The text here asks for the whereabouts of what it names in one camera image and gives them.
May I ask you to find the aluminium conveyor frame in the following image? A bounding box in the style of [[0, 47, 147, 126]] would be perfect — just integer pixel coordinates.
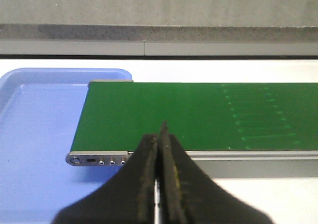
[[66, 80, 318, 178]]

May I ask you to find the grey stone counter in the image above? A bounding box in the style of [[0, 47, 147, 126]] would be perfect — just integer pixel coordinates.
[[0, 0, 318, 57]]

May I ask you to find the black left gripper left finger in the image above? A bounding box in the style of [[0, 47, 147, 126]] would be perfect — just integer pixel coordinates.
[[52, 134, 158, 224]]

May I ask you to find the green conveyor belt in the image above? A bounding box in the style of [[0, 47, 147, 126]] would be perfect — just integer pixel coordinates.
[[71, 81, 318, 152]]

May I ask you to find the blue plastic tray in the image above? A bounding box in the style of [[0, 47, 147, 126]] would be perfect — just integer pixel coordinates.
[[0, 68, 132, 224]]

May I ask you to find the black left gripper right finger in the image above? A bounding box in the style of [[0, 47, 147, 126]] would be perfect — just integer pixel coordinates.
[[158, 122, 273, 224]]

